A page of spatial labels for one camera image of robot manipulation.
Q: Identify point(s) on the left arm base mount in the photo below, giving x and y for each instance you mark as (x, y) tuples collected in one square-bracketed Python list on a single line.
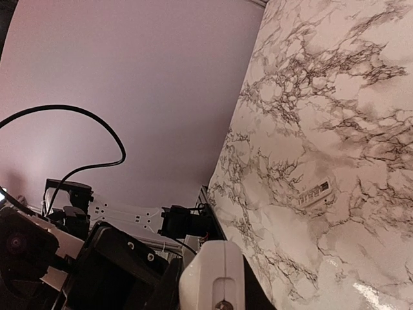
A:
[(180, 222)]

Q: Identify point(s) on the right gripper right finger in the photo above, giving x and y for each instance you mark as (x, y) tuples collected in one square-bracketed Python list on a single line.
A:
[(255, 297)]

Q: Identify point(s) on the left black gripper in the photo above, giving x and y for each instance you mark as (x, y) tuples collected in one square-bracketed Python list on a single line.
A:
[(112, 271)]

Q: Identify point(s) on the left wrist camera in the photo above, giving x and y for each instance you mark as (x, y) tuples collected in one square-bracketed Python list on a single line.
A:
[(34, 251)]

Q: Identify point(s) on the white remote control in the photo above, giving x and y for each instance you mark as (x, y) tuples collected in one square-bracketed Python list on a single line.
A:
[(214, 279)]

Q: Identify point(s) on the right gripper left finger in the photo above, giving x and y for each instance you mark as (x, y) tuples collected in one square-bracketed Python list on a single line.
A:
[(169, 286)]

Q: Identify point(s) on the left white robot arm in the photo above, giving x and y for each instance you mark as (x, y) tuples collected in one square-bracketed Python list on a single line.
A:
[(79, 211)]

